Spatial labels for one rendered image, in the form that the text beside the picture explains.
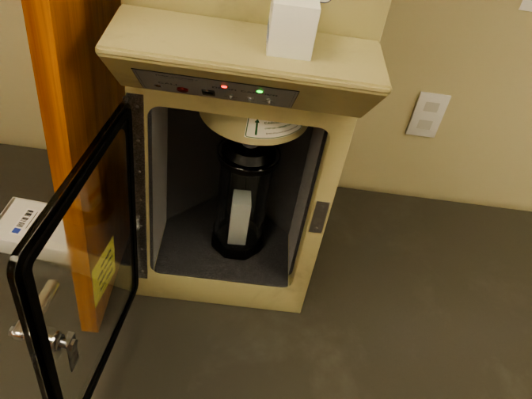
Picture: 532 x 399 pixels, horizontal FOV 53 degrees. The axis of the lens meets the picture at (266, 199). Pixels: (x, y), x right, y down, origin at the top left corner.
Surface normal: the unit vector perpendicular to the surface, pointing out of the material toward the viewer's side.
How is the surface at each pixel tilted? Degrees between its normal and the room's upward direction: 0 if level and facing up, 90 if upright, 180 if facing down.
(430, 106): 90
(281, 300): 90
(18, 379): 0
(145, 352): 0
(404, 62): 90
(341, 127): 90
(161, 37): 0
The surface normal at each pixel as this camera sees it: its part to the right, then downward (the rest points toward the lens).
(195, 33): 0.13, -0.74
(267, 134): 0.27, 0.33
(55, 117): -0.04, 0.67
